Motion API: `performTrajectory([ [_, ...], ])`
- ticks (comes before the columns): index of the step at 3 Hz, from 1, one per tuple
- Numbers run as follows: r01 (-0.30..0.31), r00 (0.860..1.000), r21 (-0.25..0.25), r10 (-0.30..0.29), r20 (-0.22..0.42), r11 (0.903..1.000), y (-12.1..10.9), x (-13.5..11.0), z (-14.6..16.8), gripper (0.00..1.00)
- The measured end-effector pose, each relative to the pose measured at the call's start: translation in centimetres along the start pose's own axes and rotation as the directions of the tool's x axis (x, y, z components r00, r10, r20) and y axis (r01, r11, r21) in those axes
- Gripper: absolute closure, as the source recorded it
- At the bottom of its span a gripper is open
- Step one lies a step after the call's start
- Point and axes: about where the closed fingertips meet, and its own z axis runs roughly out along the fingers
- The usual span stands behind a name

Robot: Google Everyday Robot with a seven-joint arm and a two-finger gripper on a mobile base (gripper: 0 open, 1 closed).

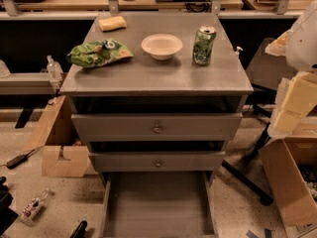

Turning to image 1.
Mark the green soda can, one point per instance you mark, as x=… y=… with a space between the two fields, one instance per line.
x=203 y=44

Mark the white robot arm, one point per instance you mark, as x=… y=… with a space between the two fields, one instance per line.
x=299 y=43

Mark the grey top drawer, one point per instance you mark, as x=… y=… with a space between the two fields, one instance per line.
x=156 y=127

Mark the grey drawer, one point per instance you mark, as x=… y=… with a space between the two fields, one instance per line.
x=156 y=127
x=158 y=205
x=156 y=161

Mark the grey drawer cabinet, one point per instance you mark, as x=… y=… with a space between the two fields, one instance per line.
x=145 y=85

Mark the grey middle drawer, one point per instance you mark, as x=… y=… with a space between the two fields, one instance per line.
x=156 y=161

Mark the grey bottom drawer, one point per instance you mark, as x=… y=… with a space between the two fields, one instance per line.
x=158 y=205

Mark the green rice chip bag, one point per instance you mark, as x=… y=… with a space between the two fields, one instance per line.
x=98 y=53

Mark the black folding table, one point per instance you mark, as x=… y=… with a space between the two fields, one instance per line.
x=264 y=137

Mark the cardboard box right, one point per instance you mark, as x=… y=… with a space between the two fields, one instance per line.
x=281 y=159

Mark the small white pump bottle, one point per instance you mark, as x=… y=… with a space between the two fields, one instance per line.
x=238 y=51

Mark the white paper bowl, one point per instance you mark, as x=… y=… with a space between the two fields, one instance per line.
x=161 y=46

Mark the yellow sponge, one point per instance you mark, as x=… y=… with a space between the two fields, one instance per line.
x=112 y=23

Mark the wooden cutout board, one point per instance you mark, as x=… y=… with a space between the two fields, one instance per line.
x=65 y=161

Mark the clear bottle on shelf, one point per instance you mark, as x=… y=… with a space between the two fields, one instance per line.
x=54 y=69

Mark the black screwdriver on floor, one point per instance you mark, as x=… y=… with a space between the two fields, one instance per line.
x=12 y=164

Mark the clear plastic bottle on floor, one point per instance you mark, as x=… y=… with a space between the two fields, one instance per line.
x=33 y=208

